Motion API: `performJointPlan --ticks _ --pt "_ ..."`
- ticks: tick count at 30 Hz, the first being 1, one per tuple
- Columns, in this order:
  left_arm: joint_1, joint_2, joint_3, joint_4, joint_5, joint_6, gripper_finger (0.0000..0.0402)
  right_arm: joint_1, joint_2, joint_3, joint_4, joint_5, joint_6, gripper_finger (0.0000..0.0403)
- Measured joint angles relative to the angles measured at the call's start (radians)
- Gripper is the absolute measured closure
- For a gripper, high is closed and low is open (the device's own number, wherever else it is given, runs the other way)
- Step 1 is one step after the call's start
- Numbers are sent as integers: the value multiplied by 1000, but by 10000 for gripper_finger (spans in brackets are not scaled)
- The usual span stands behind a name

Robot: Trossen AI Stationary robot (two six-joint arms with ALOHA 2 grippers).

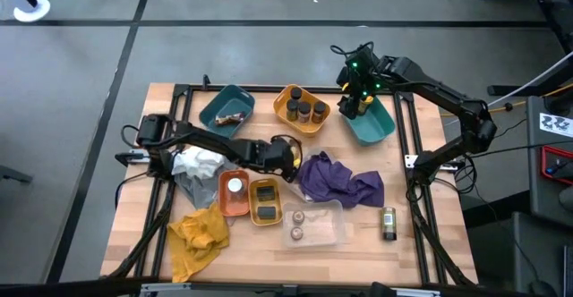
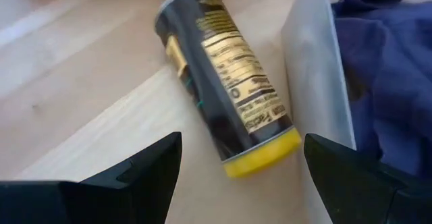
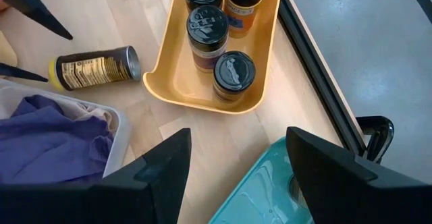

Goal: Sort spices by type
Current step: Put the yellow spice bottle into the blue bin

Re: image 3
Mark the spice jar matte black lid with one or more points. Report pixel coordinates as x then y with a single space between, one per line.
243 15

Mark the black can yellow lid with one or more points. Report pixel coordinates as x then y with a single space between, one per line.
94 69

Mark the black aluminium table frame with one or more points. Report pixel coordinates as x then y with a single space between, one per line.
324 82

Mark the orange-label spice jar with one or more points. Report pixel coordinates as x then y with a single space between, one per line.
234 70

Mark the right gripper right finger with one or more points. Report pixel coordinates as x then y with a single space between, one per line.
354 200

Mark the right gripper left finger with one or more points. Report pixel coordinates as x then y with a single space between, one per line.
118 203

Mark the large yellow plastic bin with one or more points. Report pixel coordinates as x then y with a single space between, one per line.
175 82

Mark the purple cloth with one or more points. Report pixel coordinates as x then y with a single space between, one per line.
50 139

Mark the black table clamp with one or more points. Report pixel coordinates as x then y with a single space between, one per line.
384 133

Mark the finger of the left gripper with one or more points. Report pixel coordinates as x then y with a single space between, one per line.
37 11
17 72

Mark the turquoise plastic bin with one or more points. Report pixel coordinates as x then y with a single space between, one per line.
256 190

